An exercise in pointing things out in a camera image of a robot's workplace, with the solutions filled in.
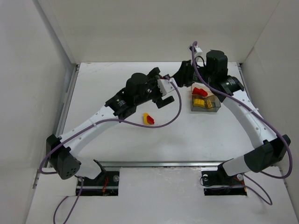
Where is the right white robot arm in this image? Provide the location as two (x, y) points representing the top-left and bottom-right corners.
(173, 44), (293, 179)

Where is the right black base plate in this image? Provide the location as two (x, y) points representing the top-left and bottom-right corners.
(200, 170), (247, 196)

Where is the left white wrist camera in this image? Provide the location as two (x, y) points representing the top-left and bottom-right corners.
(157, 75), (178, 96)

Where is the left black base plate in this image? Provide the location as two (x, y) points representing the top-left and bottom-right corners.
(80, 170), (120, 196)

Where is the purple cable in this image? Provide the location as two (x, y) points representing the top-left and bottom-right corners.
(38, 74), (183, 224)
(188, 41), (294, 206)

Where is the red small lego brick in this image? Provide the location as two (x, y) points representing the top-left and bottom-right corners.
(192, 87), (202, 95)

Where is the yellow curved lego brick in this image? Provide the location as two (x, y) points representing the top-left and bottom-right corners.
(193, 98), (205, 108)

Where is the grey transparent container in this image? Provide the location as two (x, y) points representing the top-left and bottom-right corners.
(191, 95), (221, 112)

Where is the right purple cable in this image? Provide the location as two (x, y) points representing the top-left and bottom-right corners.
(188, 41), (294, 206)

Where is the yellow striped lego brick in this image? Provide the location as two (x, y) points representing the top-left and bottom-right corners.
(206, 100), (213, 109)

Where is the red rectangular lego brick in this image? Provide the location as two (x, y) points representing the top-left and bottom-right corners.
(201, 89), (208, 97)

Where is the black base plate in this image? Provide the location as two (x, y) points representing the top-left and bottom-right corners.
(200, 170), (247, 196)
(80, 170), (120, 196)

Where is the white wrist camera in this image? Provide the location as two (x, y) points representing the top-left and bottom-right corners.
(189, 45), (205, 64)
(157, 75), (178, 96)

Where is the yellow lego brick left cluster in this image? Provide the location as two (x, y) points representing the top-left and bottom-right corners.
(143, 113), (150, 125)

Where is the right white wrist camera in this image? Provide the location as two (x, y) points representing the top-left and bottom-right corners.
(189, 45), (205, 64)

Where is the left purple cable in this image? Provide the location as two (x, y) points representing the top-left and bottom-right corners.
(38, 74), (183, 224)

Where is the aluminium rail front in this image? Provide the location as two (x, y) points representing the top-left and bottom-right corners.
(100, 161), (222, 168)

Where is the red lego brick cluster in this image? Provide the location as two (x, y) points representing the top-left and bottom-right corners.
(148, 116), (155, 125)

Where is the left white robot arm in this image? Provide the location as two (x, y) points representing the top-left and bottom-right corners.
(45, 68), (178, 180)

